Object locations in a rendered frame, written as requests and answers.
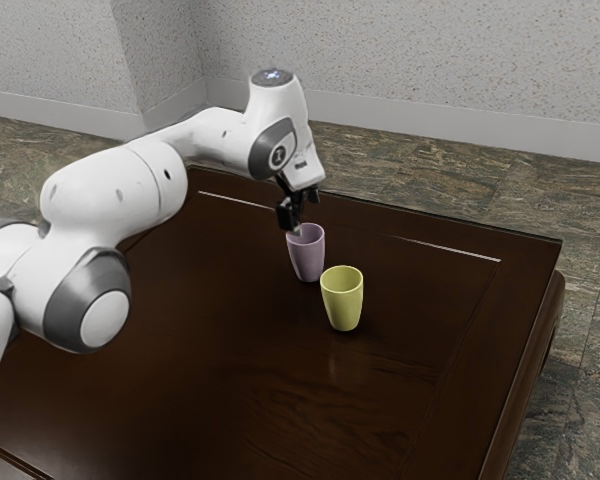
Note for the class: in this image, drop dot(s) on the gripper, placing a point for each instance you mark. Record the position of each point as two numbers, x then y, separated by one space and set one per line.
291 191

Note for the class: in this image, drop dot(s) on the purple cup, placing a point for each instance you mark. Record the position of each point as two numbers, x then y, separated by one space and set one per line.
307 255

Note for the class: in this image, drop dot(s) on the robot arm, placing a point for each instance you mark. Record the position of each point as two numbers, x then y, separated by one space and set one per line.
130 200

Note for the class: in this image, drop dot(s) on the yellow-green cup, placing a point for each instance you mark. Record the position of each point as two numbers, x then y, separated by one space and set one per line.
341 302

